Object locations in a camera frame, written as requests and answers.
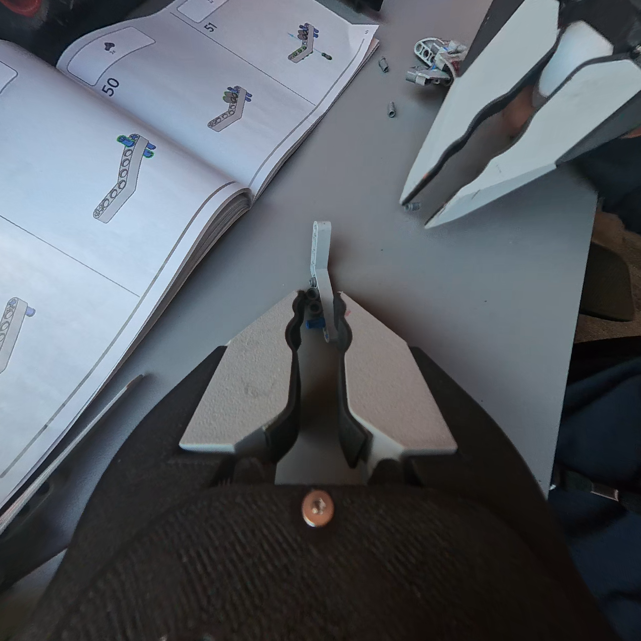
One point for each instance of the white perforated lego panel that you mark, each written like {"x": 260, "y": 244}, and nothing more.
{"x": 425, "y": 50}

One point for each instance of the light grey bent lego beam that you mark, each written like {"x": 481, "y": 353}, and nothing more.
{"x": 322, "y": 250}

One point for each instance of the red round object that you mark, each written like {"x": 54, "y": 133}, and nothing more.
{"x": 20, "y": 5}

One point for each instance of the person's right hand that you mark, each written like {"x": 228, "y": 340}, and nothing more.
{"x": 521, "y": 112}

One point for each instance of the grey lego connector piece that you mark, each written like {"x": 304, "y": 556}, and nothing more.
{"x": 423, "y": 75}

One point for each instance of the lego instruction booklet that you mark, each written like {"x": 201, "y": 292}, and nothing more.
{"x": 165, "y": 190}

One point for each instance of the person's right forearm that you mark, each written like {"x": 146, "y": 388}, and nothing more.
{"x": 616, "y": 170}

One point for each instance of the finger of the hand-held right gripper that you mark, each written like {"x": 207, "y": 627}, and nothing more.
{"x": 490, "y": 85}
{"x": 566, "y": 120}

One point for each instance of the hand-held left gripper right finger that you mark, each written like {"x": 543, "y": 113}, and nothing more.
{"x": 395, "y": 390}

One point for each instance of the person's navy clothing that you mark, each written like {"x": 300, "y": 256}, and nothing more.
{"x": 606, "y": 551}

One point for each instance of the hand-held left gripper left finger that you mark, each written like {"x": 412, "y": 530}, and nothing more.
{"x": 240, "y": 390}

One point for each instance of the grey technic parts cluster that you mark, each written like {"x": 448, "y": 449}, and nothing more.
{"x": 452, "y": 56}

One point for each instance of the thin grey flat board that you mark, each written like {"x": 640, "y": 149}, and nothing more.
{"x": 75, "y": 440}

